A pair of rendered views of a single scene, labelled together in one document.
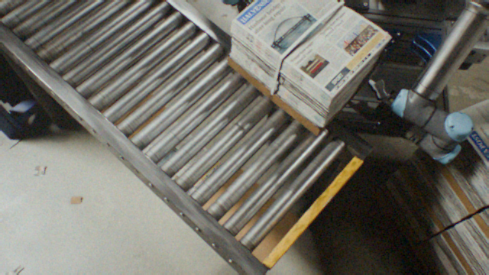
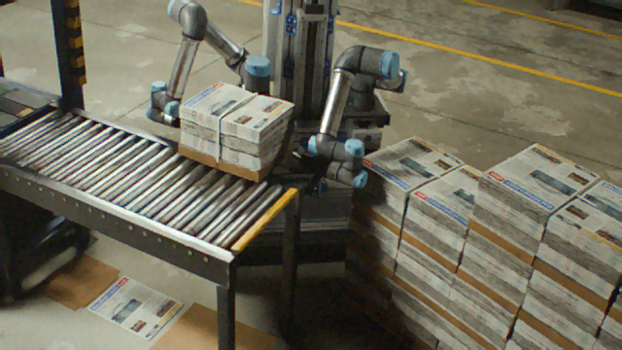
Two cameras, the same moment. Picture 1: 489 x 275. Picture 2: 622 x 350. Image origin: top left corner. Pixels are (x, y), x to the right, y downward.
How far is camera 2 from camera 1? 1.54 m
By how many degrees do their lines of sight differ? 34
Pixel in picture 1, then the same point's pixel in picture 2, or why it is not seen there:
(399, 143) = not seen: hidden behind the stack
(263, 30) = (202, 108)
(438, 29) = (343, 133)
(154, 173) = (132, 217)
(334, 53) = (256, 114)
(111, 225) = not seen: outside the picture
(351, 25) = (265, 101)
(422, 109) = (328, 142)
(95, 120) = (79, 194)
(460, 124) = (354, 143)
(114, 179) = (76, 331)
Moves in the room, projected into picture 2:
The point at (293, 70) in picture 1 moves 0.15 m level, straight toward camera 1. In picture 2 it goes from (228, 123) to (224, 144)
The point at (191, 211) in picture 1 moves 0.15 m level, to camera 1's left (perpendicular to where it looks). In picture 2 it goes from (167, 232) to (123, 234)
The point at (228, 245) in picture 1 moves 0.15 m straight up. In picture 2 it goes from (201, 246) to (200, 210)
